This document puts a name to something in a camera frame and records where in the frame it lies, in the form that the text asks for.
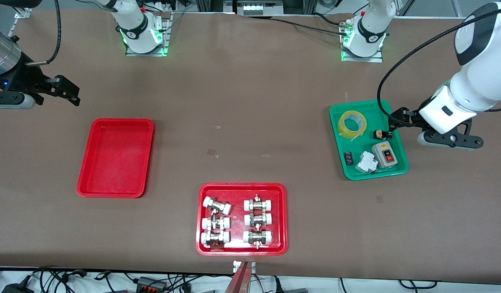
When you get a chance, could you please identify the black cable on table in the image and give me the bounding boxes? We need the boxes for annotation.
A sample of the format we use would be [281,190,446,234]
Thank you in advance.
[270,13,345,35]

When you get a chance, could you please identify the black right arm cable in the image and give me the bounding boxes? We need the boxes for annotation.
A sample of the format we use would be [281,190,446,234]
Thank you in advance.
[26,0,62,66]

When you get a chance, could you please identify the yellow tape roll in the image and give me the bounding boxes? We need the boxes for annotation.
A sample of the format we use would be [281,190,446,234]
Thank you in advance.
[338,110,368,142]

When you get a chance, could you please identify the aluminium arm base plate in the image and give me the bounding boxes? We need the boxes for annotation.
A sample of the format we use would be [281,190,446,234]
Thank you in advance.
[125,12,172,57]
[341,20,384,63]

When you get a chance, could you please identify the grey switch box red button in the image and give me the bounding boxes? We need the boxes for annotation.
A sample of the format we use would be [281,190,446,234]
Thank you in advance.
[371,141,398,168]

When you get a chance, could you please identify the white circuit breaker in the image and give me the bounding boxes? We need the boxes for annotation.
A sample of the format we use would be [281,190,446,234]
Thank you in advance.
[355,151,378,173]

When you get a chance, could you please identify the black box orange connectors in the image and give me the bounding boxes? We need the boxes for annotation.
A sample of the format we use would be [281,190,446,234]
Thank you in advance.
[136,276,168,293]

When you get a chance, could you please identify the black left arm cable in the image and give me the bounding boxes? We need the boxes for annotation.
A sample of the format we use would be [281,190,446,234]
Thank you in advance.
[377,5,501,122]

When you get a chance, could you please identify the white capped metal pipe fitting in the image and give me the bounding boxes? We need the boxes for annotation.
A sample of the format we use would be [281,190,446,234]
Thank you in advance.
[242,229,273,249]
[202,196,232,215]
[201,230,231,248]
[244,212,273,228]
[202,216,231,231]
[244,194,273,212]

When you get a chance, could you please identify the red aluminium profile bar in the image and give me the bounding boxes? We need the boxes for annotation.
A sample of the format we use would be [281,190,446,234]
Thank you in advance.
[223,260,256,293]

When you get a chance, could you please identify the black floor cable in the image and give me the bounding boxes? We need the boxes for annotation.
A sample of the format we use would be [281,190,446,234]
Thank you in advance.
[33,267,88,285]
[398,279,438,290]

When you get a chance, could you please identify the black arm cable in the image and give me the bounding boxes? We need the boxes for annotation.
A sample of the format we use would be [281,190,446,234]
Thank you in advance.
[377,5,501,122]
[26,0,62,66]

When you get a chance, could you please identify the empty red plastic tray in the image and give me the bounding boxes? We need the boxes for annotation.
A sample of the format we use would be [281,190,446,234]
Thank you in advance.
[76,118,154,199]

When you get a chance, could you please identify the aluminium frame with module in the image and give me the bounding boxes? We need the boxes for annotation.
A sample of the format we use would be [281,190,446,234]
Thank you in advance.
[196,0,316,17]

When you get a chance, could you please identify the black power adapter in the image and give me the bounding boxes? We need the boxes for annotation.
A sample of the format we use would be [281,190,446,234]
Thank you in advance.
[1,281,34,293]

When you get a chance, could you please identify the green plastic tray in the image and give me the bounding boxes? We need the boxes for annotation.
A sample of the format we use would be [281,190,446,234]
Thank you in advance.
[329,100,409,181]

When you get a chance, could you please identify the red tray with fittings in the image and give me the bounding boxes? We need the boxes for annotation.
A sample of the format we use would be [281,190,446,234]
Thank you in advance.
[196,183,288,256]

